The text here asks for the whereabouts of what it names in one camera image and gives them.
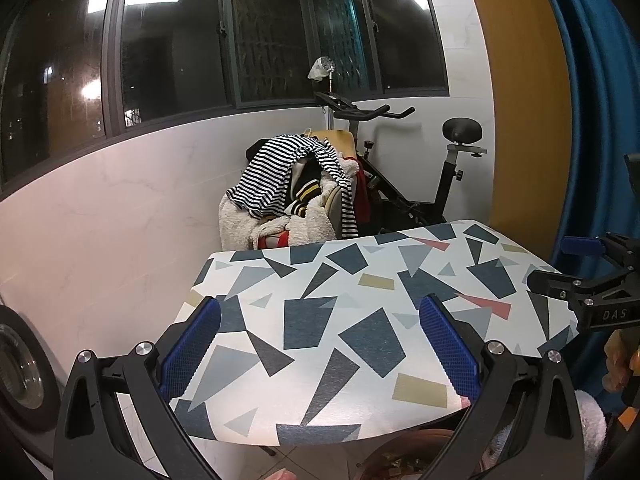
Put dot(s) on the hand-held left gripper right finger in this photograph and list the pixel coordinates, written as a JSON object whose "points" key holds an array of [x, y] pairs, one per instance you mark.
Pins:
{"points": [[450, 345]]}

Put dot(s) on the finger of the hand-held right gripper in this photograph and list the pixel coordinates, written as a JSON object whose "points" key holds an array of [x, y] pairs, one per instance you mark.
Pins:
{"points": [[555, 282], [580, 246]]}

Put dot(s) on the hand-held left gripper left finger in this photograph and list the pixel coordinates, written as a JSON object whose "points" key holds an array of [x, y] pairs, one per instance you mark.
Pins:
{"points": [[192, 345]]}

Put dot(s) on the brown round bin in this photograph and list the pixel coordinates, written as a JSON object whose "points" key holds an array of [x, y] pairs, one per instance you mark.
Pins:
{"points": [[400, 447]]}

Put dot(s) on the person's right forearm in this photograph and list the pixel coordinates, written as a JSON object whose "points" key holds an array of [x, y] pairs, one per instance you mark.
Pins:
{"points": [[590, 425]]}

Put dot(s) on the person's right hand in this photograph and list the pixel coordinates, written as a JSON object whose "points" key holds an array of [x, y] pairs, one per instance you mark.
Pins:
{"points": [[617, 365]]}

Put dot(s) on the geometric patterned folding table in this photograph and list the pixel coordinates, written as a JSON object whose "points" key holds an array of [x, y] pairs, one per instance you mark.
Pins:
{"points": [[325, 320]]}

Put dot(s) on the blue curtain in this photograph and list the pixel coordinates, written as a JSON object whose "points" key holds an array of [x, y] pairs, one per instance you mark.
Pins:
{"points": [[595, 110]]}

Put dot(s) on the black exercise bike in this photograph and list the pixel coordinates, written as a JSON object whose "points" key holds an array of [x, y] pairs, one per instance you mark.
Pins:
{"points": [[445, 195]]}

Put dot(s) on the wooden door panel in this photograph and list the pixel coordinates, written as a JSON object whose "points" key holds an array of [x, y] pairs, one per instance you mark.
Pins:
{"points": [[520, 110]]}

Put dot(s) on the red garment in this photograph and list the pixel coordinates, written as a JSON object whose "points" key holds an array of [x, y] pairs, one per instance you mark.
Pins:
{"points": [[361, 195]]}

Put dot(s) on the black white striped shirt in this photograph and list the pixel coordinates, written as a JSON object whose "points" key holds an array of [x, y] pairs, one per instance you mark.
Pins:
{"points": [[270, 170]]}

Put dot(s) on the black garment yellow stripe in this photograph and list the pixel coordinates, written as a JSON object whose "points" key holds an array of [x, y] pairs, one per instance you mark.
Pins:
{"points": [[305, 190]]}

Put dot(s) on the dark framed window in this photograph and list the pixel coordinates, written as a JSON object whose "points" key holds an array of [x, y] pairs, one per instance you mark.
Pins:
{"points": [[165, 50]]}

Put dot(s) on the white bag on post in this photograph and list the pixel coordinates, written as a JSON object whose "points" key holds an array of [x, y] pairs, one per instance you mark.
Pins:
{"points": [[320, 67]]}

